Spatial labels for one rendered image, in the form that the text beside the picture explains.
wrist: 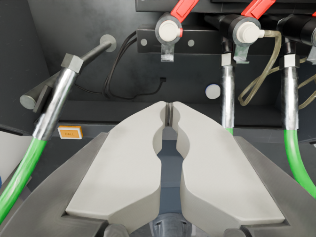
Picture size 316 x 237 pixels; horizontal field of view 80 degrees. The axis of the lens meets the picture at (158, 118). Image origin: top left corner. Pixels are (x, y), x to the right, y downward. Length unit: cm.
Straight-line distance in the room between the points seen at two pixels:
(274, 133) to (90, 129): 43
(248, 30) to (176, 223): 67
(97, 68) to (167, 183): 51
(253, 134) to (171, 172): 44
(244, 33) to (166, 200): 67
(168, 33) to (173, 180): 67
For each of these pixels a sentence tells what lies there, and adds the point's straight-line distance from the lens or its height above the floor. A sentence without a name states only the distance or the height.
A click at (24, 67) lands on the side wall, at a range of 52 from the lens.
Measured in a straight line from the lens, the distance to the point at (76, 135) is 49.
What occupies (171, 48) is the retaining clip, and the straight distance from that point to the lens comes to 22.
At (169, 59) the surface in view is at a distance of 22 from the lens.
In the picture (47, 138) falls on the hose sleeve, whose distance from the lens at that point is 23.
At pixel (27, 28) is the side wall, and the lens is 55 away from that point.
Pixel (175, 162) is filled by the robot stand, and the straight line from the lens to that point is 87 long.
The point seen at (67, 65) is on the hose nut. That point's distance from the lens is 23.
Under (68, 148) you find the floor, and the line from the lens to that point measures 195.
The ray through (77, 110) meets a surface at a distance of 54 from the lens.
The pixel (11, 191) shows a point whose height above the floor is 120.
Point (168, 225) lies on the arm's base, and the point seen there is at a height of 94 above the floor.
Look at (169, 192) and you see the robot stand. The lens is 81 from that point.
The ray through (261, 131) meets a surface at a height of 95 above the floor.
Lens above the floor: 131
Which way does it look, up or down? 58 degrees down
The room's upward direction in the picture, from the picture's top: 176 degrees counter-clockwise
